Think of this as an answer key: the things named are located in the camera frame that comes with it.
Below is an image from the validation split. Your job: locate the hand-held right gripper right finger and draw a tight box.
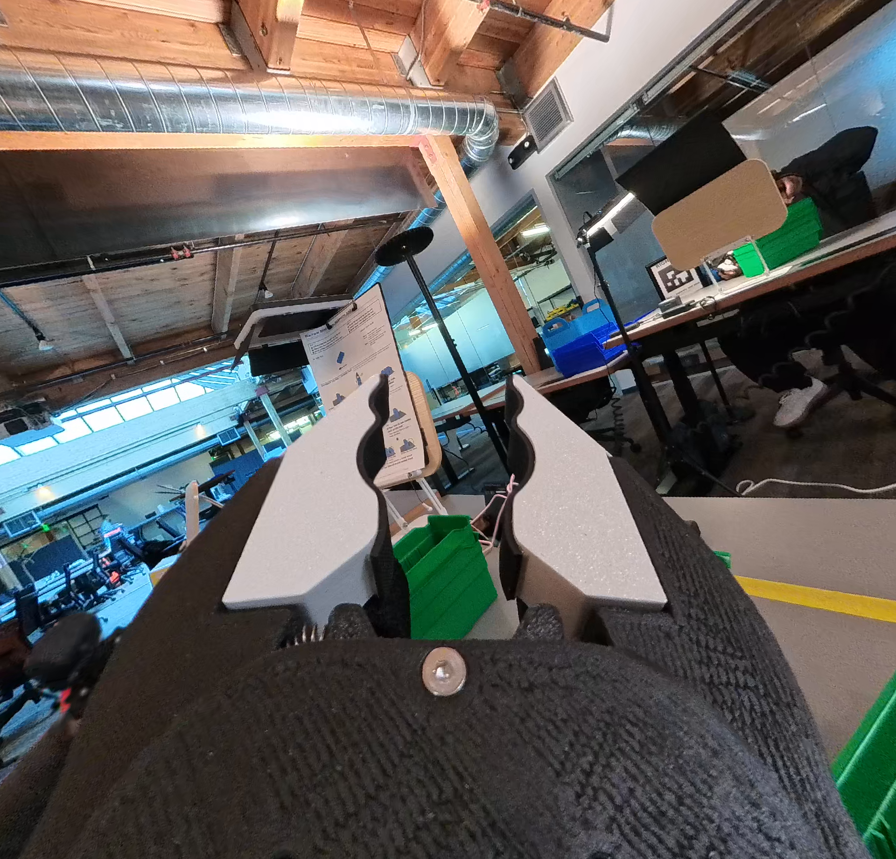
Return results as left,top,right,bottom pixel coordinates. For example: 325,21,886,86
498,374,669,622

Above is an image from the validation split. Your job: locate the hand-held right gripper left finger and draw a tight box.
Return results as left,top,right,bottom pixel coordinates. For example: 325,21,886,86
222,373,413,639

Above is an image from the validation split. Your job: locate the brown office desk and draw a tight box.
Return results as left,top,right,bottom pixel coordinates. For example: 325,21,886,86
430,351,631,419
609,211,896,345

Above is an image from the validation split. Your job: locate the instruction sheet on stand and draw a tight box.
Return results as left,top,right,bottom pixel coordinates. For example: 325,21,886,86
405,371,443,475

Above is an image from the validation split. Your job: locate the printed instruction sheet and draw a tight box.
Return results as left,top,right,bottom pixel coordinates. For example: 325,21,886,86
300,283,429,489

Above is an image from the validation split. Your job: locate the black light stand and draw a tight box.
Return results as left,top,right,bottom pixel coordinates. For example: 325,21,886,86
575,194,743,499

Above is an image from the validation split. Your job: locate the white framed screen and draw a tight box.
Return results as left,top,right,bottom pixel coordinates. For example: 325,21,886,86
234,299,354,377

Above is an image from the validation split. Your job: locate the yellow tape line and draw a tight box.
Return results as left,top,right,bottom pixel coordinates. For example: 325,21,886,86
735,575,896,623

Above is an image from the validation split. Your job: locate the framed marker sign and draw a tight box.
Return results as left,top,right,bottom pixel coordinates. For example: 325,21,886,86
645,257,704,301

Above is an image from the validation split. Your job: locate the black disc floor lamp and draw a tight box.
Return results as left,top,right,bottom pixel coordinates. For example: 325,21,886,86
374,227,512,478

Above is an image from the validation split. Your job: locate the tan rounded board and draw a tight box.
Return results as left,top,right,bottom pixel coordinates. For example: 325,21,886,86
651,159,790,272

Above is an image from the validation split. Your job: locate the black panel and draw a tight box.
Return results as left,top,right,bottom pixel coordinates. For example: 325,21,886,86
615,108,749,219

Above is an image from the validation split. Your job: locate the black ceiling pipe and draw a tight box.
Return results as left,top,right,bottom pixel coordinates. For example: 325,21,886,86
343,0,613,44

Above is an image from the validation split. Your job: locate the pink cord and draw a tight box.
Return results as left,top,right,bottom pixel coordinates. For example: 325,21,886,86
470,474,519,548

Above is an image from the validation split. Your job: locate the white stand with base plate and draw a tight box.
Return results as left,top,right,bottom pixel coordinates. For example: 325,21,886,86
381,470,449,534

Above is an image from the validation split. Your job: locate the blue handled tote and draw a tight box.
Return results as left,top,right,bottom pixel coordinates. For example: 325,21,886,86
541,299,618,345

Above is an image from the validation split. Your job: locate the white cord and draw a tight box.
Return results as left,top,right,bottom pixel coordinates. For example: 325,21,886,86
738,477,896,497

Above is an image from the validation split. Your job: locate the wooden post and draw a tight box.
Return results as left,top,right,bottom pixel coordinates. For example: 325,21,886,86
420,134,543,377

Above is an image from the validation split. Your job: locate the wall vent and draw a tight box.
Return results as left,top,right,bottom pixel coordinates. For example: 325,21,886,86
521,78,575,153

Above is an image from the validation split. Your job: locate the silver air duct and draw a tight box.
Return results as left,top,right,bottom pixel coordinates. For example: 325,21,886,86
0,50,501,237

